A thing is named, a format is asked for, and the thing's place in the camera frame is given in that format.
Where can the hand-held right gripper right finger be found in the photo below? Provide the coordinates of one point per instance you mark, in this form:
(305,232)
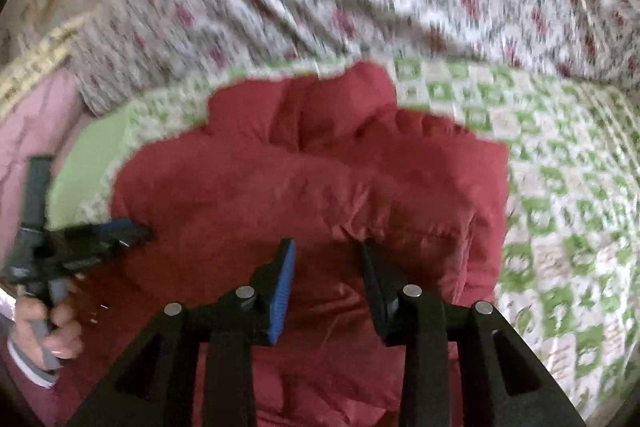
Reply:
(376,292)

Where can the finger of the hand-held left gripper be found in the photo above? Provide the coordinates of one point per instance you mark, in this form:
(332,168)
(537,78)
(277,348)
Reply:
(112,227)
(132,237)

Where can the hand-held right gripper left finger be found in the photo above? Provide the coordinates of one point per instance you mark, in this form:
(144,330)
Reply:
(281,292)

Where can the red quilted blanket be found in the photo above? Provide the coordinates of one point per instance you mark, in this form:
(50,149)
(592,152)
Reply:
(310,187)

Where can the person's left forearm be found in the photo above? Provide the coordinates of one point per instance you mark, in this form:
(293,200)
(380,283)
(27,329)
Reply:
(25,364)

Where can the person's left hand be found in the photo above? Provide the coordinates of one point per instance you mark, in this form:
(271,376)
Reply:
(60,332)

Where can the pink blanket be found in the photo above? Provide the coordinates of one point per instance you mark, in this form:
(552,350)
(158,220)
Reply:
(30,147)

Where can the yellow patterned cloth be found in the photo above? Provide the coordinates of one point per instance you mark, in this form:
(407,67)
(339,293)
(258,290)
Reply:
(35,62)

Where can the green checked bed sheet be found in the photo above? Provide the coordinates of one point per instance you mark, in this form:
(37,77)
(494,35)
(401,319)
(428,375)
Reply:
(550,187)

